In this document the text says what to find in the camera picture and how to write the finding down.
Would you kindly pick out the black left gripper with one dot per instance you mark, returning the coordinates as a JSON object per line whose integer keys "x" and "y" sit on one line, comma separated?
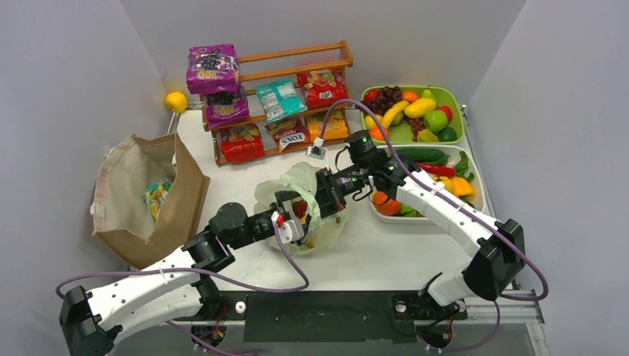
{"x": 277, "y": 207}

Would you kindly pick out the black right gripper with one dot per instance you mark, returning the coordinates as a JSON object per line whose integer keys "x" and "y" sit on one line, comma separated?
{"x": 331, "y": 201}

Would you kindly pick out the pale green plastic grocery bag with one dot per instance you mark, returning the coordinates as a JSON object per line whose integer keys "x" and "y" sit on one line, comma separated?
{"x": 322, "y": 232}

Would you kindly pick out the green Fox's candy bag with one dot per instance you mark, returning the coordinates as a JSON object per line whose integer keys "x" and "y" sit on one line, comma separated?
{"x": 155, "y": 195}

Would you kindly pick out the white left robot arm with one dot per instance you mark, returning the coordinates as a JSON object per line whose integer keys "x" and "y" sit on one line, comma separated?
{"x": 180, "y": 284}

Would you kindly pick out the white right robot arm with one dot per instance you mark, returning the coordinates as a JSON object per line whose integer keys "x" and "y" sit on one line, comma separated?
{"x": 494, "y": 247}

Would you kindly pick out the orange candy bag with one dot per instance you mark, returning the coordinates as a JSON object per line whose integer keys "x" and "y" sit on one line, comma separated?
{"x": 336, "y": 127}

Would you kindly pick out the red candy bag bottom shelf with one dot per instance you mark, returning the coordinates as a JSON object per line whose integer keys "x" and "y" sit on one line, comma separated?
{"x": 241, "y": 143}

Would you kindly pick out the red candy bag shelf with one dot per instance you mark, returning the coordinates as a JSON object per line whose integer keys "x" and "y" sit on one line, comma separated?
{"x": 322, "y": 88}
{"x": 241, "y": 143}

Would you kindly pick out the red Fox's candy bag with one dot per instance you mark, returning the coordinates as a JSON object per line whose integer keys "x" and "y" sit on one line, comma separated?
{"x": 287, "y": 132}

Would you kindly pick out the red candy bag middle shelf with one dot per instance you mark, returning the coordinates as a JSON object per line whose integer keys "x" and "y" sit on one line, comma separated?
{"x": 322, "y": 88}

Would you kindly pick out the brown paper bag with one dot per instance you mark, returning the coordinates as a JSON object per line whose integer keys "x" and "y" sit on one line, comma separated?
{"x": 122, "y": 221}

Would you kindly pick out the purple candy bag middle shelf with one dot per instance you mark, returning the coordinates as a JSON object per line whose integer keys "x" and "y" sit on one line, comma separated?
{"x": 226, "y": 107}

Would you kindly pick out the purple grape candy bag top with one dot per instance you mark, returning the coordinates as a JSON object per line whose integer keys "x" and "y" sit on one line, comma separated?
{"x": 212, "y": 69}

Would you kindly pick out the orange toy fruit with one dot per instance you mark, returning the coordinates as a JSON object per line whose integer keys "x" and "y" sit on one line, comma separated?
{"x": 377, "y": 134}

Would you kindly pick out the green toy cucumber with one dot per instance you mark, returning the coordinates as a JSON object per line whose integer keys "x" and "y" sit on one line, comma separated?
{"x": 421, "y": 154}

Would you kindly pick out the orange toy pumpkin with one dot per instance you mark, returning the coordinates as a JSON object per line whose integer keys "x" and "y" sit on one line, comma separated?
{"x": 385, "y": 205}

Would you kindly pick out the dark red grape bunch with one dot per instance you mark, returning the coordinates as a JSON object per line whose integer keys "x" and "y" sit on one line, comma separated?
{"x": 380, "y": 100}

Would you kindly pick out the red toy chili pepper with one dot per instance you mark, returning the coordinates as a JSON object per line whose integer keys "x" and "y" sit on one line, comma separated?
{"x": 438, "y": 170}

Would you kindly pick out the yellow toy mango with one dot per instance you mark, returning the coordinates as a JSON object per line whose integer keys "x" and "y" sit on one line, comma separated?
{"x": 420, "y": 107}

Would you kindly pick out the green apple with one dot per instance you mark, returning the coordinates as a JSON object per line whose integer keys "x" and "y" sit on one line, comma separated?
{"x": 435, "y": 121}

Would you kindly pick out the yellow bell pepper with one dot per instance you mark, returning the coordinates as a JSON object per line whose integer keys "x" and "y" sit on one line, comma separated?
{"x": 459, "y": 187}

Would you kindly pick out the wooden snack shelf rack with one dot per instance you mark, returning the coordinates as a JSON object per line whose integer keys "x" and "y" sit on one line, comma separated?
{"x": 261, "y": 115}

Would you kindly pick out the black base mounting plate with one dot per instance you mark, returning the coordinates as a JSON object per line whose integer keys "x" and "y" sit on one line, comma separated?
{"x": 330, "y": 316}

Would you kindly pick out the white vegetable basket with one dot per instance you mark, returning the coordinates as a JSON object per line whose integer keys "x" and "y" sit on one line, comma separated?
{"x": 462, "y": 161}

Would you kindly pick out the green fruit basket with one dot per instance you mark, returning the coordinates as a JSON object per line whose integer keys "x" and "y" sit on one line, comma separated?
{"x": 405, "y": 130}

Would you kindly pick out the teal white snack packet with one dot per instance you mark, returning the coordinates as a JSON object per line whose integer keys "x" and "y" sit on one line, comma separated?
{"x": 280, "y": 100}

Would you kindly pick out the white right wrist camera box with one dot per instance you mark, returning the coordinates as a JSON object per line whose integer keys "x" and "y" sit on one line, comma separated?
{"x": 316, "y": 149}

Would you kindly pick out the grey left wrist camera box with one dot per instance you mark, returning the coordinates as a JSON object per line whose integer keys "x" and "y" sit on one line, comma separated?
{"x": 291, "y": 231}

